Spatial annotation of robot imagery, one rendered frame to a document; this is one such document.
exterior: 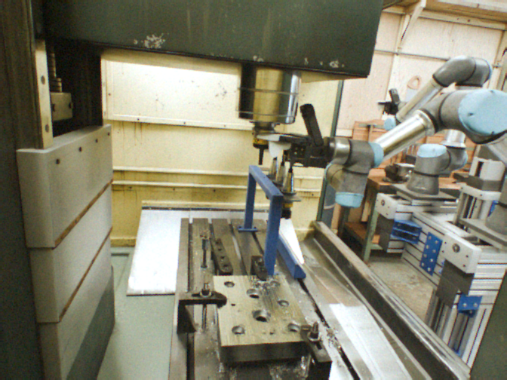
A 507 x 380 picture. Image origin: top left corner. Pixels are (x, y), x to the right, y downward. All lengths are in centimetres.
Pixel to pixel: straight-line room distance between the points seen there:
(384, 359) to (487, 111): 84
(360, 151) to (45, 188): 73
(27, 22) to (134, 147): 129
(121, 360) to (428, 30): 395
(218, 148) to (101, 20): 125
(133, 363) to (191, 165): 104
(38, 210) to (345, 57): 67
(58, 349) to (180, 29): 69
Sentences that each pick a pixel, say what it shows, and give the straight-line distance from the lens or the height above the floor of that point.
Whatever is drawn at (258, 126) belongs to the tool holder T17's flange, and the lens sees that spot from 82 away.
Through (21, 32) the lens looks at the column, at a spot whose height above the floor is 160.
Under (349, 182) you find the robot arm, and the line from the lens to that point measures 94.
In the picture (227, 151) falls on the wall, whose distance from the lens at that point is 187.
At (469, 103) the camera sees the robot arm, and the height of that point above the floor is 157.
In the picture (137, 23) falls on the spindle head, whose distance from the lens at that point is 71.
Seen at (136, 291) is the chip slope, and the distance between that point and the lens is 163.
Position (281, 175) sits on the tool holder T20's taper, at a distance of 124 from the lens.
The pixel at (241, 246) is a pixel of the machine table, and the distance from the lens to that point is 144.
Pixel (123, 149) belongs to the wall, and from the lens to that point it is 189.
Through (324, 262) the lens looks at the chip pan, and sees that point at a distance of 192.
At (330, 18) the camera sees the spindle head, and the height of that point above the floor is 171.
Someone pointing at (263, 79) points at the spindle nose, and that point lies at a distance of 77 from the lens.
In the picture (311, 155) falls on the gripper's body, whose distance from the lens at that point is 88.
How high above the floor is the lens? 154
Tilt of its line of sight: 16 degrees down
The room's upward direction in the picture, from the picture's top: 6 degrees clockwise
